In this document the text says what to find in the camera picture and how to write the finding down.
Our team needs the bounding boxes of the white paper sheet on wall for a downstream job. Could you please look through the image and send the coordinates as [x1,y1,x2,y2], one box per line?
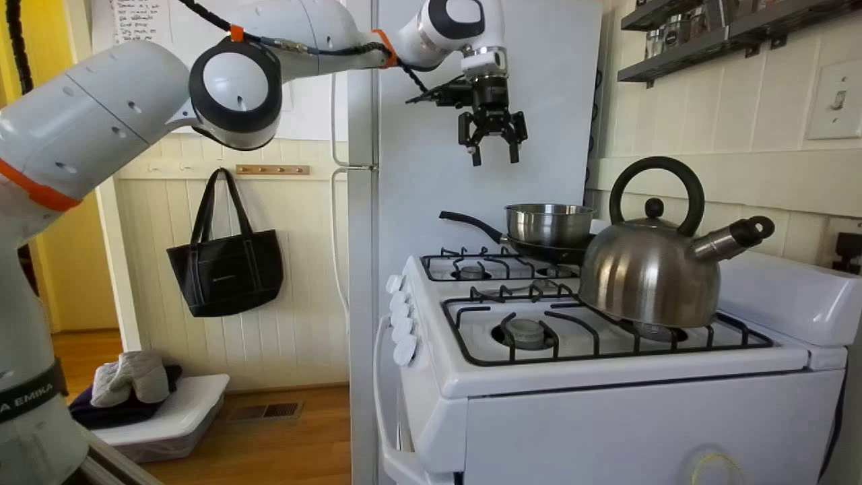
[88,0,346,144]

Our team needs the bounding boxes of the black tote bag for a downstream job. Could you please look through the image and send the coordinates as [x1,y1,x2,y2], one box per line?
[167,168,282,318]

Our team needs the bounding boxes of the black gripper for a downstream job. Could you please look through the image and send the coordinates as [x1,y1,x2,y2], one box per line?
[403,48,528,168]

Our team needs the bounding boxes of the black frying pan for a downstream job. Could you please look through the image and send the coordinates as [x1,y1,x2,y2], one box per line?
[439,210,593,264]

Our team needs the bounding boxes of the white refrigerator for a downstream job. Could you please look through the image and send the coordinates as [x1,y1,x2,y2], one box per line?
[345,0,601,485]

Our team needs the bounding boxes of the white light switch plate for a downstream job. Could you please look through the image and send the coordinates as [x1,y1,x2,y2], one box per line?
[808,61,862,141]

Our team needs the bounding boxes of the wooden coat hook rail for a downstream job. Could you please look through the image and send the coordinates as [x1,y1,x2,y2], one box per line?
[235,166,313,176]

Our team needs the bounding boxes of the stainless steel kettle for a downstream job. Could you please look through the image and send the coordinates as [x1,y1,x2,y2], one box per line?
[579,158,776,329]

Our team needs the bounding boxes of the silver metal bowl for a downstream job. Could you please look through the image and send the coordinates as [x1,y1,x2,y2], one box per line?
[505,203,593,249]

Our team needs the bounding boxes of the wall spice shelf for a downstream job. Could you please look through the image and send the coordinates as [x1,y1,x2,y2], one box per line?
[616,0,862,86]

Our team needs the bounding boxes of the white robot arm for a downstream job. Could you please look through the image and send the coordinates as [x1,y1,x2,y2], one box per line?
[0,0,528,485]

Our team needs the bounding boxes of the white gas stove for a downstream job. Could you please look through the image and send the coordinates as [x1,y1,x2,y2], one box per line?
[375,252,860,485]

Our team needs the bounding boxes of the grey slippers on tray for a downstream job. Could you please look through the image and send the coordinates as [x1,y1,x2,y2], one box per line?
[70,352,182,430]

